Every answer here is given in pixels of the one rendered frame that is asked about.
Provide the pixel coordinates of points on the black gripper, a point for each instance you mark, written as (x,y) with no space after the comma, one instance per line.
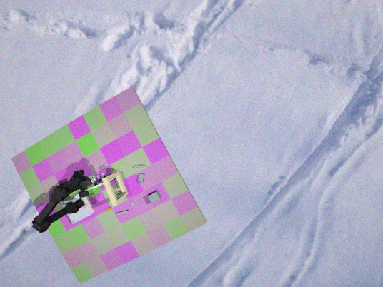
(82,193)

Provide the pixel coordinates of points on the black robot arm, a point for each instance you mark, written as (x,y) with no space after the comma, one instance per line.
(42,222)

